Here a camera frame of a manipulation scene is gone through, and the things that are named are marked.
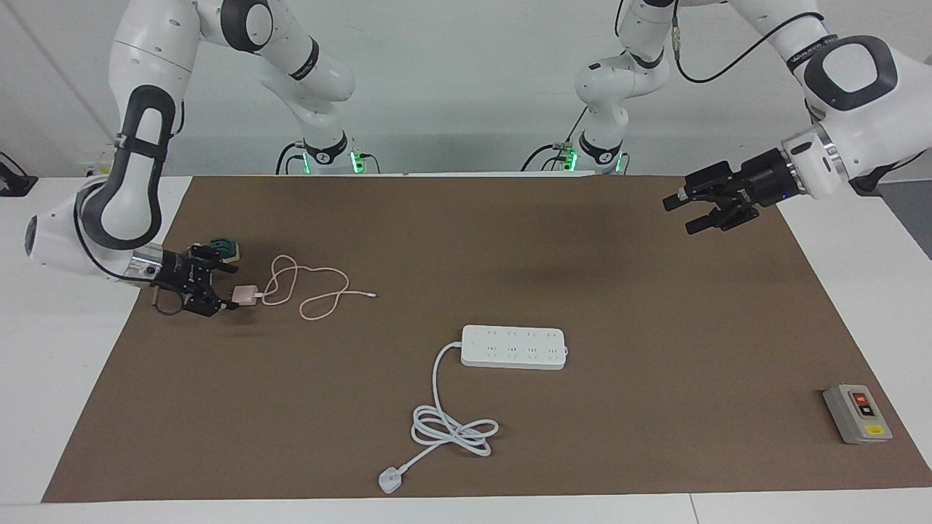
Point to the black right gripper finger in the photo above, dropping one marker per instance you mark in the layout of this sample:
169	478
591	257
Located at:
204	255
204	302

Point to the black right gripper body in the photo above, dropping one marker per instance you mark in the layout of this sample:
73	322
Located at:
182	280

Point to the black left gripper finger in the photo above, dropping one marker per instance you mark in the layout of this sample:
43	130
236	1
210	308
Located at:
703	189
728	217

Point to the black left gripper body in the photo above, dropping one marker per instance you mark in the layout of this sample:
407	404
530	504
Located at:
764	182

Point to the pink USB charger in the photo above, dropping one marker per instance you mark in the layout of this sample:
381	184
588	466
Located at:
245	295

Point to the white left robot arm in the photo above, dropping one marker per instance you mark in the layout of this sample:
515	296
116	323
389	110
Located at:
895	124

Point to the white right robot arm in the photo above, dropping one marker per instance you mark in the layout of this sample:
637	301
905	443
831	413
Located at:
153	44

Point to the white power strip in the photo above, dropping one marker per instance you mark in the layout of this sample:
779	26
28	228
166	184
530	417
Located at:
513	349

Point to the green clip on card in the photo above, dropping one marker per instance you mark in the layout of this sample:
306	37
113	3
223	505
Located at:
227	251

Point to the brown table mat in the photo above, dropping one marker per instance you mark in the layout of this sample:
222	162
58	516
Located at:
510	276

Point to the white labelled wall box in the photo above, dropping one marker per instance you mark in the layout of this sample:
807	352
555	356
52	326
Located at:
95	171

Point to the black clamp mount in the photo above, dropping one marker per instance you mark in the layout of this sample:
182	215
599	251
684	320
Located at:
14	185

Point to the grey on-off switch box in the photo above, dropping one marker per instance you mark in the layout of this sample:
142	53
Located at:
848	422

